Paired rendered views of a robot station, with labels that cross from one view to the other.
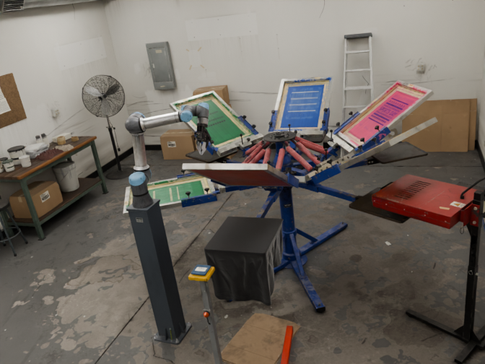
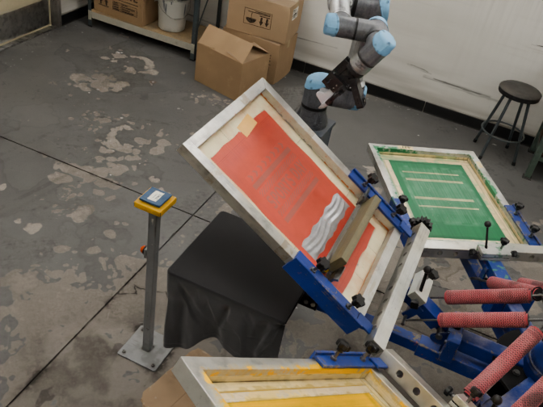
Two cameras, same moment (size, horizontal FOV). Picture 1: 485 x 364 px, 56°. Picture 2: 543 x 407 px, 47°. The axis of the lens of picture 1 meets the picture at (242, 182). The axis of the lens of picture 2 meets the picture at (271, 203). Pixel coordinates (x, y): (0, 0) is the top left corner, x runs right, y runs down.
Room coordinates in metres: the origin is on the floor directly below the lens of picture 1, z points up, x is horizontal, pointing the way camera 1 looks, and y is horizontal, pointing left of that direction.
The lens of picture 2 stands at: (2.80, -1.76, 2.55)
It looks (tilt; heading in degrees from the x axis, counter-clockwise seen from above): 36 degrees down; 85
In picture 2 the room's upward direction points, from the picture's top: 11 degrees clockwise
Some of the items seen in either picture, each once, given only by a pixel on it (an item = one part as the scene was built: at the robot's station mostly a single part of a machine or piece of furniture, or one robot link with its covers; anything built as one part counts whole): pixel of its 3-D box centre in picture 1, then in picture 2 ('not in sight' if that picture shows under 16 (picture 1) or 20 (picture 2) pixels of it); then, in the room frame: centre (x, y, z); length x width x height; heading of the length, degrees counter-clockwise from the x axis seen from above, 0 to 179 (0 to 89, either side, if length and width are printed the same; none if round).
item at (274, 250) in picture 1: (275, 259); (221, 333); (2.84, -0.16, 0.74); 0.46 x 0.04 x 0.42; 158
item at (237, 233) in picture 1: (245, 233); (250, 262); (2.91, 0.03, 0.95); 0.48 x 0.44 x 0.01; 158
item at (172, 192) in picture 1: (184, 180); (461, 199); (3.82, 0.51, 1.05); 1.08 x 0.61 x 0.23; 98
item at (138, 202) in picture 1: (141, 197); (312, 112); (3.11, 0.75, 1.25); 0.15 x 0.15 x 0.10
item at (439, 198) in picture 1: (428, 199); not in sight; (2.83, -1.26, 1.06); 0.61 x 0.46 x 0.12; 38
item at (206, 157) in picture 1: (237, 163); not in sight; (4.48, 0.03, 0.91); 1.34 x 0.40 x 0.08; 38
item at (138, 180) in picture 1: (138, 183); (319, 89); (3.12, 0.75, 1.37); 0.13 x 0.12 x 0.14; 176
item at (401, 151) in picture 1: (351, 163); not in sight; (4.04, -1.05, 0.91); 1.34 x 0.40 x 0.08; 98
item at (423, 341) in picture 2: (265, 209); (368, 323); (3.37, -0.15, 0.89); 1.24 x 0.06 x 0.06; 158
